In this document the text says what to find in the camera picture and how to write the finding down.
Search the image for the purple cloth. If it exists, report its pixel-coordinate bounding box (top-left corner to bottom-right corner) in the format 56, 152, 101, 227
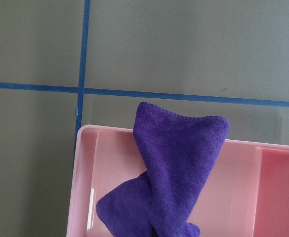
96, 102, 230, 237

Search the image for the pink plastic bin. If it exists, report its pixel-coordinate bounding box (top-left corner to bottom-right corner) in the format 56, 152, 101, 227
67, 125, 289, 237

